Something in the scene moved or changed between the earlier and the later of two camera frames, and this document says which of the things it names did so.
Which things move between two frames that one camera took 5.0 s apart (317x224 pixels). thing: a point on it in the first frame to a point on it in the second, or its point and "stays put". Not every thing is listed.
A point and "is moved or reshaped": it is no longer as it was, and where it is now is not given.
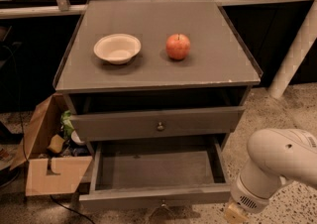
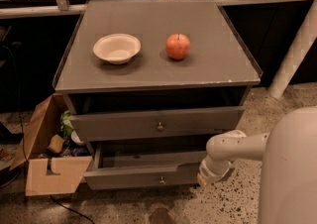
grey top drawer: x=158 y=124 stays put
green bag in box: x=66 y=124 stays put
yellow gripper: x=248 y=195 to x=209 y=174
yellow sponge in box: x=55 y=143 stays put
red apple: x=177 y=47 stays put
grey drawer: x=156 y=172 is moved or reshaped
